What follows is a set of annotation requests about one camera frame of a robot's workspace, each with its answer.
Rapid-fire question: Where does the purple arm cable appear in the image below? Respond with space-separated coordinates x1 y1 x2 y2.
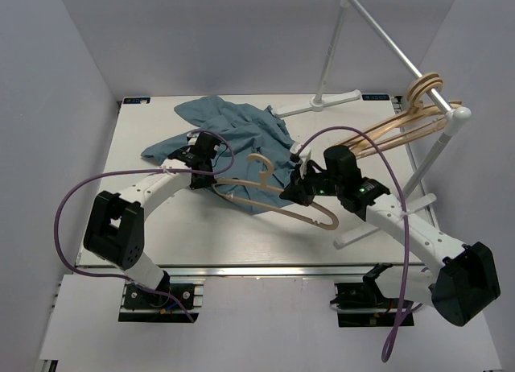
54 129 237 323
295 126 423 364

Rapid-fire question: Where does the blue t shirt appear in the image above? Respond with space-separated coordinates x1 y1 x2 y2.
141 96 295 208

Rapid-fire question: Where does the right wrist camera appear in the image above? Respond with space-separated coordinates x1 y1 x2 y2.
336 178 391 221

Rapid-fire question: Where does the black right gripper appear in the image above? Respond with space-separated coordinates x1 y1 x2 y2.
279 161 342 207

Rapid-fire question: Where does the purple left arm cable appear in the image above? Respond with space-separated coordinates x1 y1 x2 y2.
54 129 237 323

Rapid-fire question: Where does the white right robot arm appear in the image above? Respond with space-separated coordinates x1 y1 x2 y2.
280 143 501 326

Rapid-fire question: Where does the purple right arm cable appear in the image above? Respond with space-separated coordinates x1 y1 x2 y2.
295 126 423 364

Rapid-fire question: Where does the white clothes rack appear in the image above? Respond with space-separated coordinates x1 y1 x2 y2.
270 0 472 250

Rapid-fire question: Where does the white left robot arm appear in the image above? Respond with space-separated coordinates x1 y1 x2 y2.
84 132 220 307

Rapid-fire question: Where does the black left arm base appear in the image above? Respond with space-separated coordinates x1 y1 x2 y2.
118 278 204 324

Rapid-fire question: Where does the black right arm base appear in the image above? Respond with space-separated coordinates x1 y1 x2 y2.
329 283 398 329

